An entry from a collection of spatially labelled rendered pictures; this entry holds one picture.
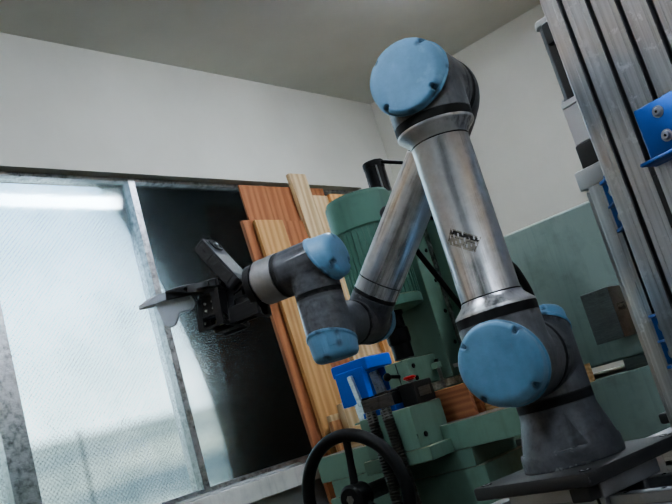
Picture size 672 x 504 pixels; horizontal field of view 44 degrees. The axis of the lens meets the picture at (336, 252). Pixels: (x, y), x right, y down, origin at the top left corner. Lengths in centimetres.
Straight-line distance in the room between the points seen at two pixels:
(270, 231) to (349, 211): 163
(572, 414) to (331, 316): 38
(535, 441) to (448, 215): 35
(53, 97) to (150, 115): 46
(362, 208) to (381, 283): 73
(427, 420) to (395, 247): 60
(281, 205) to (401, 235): 259
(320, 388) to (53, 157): 141
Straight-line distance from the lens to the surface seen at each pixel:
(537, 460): 126
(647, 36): 132
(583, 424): 125
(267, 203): 384
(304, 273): 127
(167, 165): 361
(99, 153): 342
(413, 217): 134
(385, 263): 135
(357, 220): 207
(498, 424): 182
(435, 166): 118
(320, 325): 126
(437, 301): 218
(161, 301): 139
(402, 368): 205
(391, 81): 120
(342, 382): 292
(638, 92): 132
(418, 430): 181
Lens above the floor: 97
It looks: 11 degrees up
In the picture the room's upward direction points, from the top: 16 degrees counter-clockwise
